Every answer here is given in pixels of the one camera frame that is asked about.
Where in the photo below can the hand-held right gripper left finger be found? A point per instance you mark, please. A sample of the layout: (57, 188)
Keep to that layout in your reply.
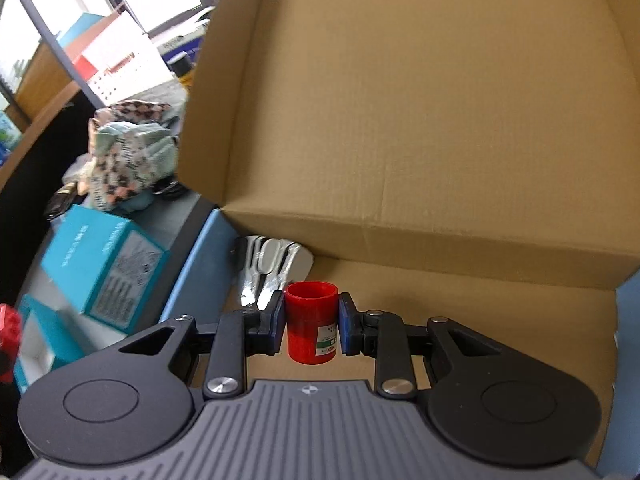
(272, 322)

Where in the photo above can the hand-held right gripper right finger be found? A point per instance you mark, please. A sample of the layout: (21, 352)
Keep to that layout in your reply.
(350, 325)

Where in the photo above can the red cylinder container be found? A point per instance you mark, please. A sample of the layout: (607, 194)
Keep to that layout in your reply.
(305, 320)

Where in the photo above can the white and metal clip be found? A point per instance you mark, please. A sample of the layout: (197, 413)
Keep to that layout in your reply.
(270, 265)

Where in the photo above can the large blue cardboard box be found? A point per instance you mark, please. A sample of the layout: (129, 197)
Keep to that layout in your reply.
(425, 110)

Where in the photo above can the red box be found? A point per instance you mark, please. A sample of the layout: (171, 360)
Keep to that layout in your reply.
(9, 340)

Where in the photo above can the grey desktop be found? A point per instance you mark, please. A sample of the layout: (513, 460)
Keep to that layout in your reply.
(170, 225)

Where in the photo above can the closed teal box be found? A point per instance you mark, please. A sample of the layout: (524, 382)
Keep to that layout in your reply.
(95, 255)

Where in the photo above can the teal open box base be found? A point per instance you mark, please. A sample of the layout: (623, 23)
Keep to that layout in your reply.
(60, 340)

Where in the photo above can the patterned knit cloth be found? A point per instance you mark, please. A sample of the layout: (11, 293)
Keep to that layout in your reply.
(132, 155)

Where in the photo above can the black leather wallet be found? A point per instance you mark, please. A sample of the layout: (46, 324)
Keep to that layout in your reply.
(60, 202)

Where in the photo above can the yellow and black can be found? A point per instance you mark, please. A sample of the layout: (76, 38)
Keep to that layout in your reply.
(182, 72)

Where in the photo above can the white perforated basket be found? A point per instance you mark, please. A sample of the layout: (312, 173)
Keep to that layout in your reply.
(130, 72)

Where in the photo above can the blue and white glove box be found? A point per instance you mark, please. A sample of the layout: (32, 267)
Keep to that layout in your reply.
(180, 46)

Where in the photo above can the curved wooden counter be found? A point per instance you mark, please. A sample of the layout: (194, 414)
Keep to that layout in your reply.
(45, 110)

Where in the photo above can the office glass partition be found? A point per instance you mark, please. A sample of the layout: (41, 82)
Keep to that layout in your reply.
(45, 25)

